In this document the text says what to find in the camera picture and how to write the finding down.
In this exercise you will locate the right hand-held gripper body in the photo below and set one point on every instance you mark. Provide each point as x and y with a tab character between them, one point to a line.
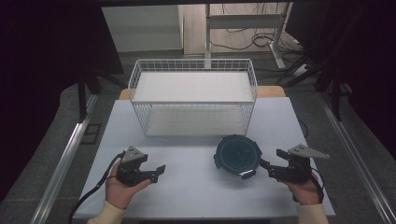
295	168

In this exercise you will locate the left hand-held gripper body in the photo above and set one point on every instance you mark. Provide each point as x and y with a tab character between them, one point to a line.
132	165

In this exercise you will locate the person's right hand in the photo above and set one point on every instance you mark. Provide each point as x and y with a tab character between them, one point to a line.
305	191

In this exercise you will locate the person's left hand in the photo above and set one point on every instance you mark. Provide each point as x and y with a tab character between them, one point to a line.
120	193

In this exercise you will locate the black floor socket plate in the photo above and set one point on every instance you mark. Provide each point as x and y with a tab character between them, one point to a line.
91	133

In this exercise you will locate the wooden table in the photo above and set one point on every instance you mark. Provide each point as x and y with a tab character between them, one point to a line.
270	91

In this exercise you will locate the black stand leg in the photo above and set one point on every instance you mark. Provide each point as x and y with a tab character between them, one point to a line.
336	96
82	96

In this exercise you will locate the white power strip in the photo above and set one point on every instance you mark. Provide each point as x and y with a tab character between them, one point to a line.
301	70

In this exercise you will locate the dark curtain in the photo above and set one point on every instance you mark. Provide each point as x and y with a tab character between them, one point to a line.
37	77
367	62

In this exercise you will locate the white cabinet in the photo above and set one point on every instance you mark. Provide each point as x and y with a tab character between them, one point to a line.
141	28

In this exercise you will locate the metal floor rail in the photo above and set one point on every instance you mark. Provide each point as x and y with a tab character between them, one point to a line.
63	161
358	161

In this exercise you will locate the white metal desk frame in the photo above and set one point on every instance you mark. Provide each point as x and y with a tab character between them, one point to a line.
246	21

